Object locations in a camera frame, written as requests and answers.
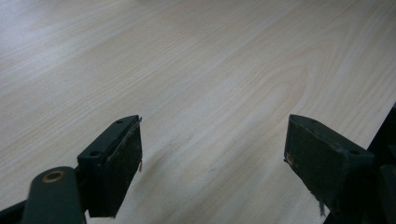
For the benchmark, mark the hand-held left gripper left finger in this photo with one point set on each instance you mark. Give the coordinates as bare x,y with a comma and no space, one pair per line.
109,174

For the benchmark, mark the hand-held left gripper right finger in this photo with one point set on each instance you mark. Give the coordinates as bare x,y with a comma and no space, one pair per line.
323,165

